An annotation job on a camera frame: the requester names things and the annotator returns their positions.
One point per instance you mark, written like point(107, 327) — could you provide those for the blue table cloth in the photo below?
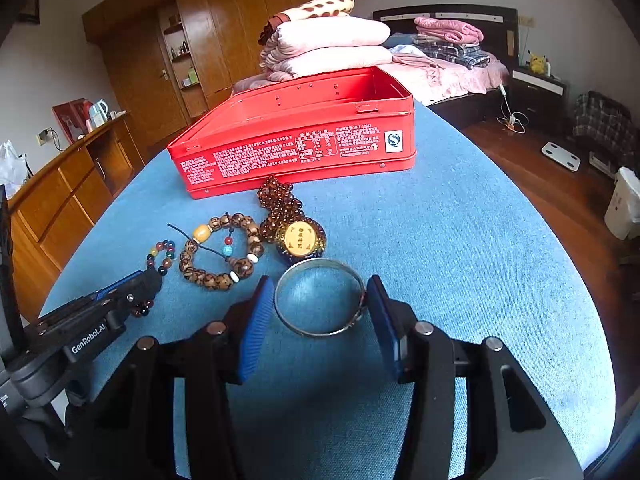
point(450, 260)

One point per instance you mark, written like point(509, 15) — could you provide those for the folded pink garment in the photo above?
point(447, 27)

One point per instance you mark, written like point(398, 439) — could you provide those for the wooden sideboard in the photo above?
point(60, 195)

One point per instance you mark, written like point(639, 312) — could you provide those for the pale pink folded quilt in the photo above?
point(330, 60)
point(330, 35)

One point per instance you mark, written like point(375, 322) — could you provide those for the silver bangle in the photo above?
point(320, 334)

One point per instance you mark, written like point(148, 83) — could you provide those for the yellowed wall socket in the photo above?
point(525, 20)

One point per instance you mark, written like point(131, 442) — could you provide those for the red tin box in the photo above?
point(300, 155)

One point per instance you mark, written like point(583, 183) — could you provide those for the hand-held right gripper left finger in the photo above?
point(255, 325)

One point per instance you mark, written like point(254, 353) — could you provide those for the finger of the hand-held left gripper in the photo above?
point(142, 292)
point(117, 286)

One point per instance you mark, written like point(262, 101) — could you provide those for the dark nightstand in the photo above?
point(537, 100)

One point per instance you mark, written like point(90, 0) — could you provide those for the cream spotted blanket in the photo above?
point(320, 5)

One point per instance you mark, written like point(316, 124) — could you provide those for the bed with pink bedspread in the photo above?
point(450, 80)

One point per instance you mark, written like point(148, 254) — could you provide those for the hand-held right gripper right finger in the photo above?
point(385, 325)

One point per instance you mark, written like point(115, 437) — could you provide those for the wooden door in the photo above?
point(140, 85)

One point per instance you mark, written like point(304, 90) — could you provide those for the plaid-covered chair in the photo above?
point(600, 120)

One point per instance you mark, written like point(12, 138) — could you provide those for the white plastic bag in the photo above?
point(10, 165)

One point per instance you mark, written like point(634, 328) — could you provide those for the wooden wardrobe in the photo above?
point(235, 10)

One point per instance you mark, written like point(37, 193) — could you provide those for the wall socket with plug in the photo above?
point(43, 136)

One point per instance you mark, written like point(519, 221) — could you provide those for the white electric kettle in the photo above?
point(100, 110)

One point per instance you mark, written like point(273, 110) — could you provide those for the folded plaid clothes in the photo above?
point(460, 55)

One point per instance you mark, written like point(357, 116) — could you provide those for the dark wooden headboard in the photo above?
point(500, 30)

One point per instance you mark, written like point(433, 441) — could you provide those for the red picture frame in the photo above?
point(67, 120)

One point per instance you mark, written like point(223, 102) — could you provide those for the white waste bin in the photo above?
point(622, 205)

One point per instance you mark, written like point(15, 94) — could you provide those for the green box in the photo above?
point(191, 75)

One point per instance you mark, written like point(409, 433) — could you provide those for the yellow plush toy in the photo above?
point(536, 64)

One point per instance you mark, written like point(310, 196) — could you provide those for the white bathroom scale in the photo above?
point(562, 156)

